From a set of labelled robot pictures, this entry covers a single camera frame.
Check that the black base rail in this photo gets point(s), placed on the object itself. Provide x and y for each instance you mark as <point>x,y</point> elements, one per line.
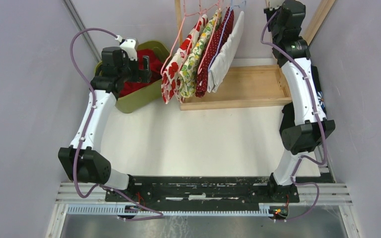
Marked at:
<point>206,194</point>

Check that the red poppy print garment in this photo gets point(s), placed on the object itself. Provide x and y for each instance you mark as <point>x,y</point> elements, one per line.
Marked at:
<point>170,75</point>

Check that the blue wire hanger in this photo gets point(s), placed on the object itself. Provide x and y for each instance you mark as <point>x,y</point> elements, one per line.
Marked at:
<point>242,6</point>

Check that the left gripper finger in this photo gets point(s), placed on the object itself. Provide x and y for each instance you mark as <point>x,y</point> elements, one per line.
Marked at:
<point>144,76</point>
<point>146,63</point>

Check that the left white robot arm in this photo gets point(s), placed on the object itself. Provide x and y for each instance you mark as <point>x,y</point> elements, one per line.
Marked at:
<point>82,159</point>

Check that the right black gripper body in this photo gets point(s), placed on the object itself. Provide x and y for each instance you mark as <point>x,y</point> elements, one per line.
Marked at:
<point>273,26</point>

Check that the white slotted cable duct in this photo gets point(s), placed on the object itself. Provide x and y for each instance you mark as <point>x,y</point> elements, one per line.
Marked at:
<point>130,210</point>

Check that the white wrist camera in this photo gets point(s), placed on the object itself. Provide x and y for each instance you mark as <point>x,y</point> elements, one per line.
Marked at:
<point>129,45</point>
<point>274,4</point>

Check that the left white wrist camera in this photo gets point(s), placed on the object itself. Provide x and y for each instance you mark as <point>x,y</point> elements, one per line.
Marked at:
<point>129,45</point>

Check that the wooden clothes rack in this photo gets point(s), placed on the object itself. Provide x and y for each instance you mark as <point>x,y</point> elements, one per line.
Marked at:
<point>254,78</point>

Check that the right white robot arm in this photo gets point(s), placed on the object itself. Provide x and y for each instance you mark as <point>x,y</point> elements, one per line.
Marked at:
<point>304,125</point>

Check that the green plastic basket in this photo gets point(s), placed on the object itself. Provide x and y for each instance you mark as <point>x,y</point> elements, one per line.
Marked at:
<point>128,97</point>

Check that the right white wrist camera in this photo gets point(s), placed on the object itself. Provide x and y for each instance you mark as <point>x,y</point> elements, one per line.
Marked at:
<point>274,4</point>

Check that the white garment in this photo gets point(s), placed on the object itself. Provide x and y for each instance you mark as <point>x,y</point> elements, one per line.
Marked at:
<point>222,62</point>

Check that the black garment with flower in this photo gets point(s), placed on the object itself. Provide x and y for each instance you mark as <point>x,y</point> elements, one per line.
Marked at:
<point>318,88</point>

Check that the yellow floral print garment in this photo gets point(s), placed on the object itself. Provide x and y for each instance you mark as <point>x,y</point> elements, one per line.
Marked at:
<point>188,72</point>

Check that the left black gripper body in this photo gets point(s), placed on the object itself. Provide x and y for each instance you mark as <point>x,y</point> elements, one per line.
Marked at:
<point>129,70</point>

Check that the dark red polka-dot garment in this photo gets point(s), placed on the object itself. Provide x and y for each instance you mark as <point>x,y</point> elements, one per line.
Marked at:
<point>202,77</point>

